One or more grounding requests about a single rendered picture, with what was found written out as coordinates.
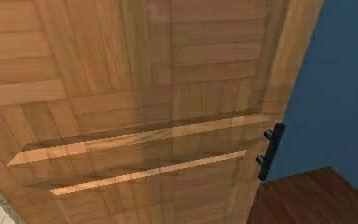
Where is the black door handle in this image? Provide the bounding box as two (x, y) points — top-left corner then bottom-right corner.
(255, 122), (287, 182)

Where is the light wooden room door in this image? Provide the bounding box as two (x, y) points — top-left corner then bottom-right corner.
(0, 0), (325, 224)

